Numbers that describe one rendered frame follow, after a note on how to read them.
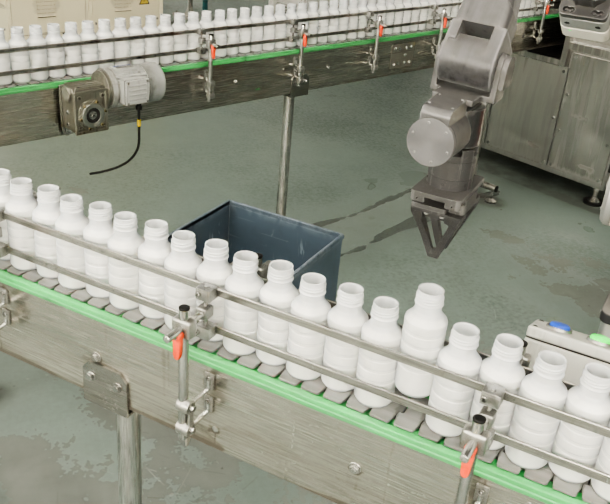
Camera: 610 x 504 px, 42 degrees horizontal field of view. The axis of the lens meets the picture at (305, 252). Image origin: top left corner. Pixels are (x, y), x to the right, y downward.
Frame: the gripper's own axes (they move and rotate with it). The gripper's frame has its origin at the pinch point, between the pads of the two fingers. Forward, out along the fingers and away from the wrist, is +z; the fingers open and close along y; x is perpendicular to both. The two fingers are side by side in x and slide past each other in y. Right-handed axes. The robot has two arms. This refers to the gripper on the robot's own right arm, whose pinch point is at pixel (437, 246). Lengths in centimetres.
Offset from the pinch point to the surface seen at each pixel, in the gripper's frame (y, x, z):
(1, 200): 2, -79, 15
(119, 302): 4, -51, 25
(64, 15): -279, -333, 61
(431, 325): 2.2, 1.6, 10.6
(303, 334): 3.6, -16.7, 18.3
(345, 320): 2.4, -10.8, 14.3
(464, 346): 2.5, 6.6, 11.9
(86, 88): -92, -145, 28
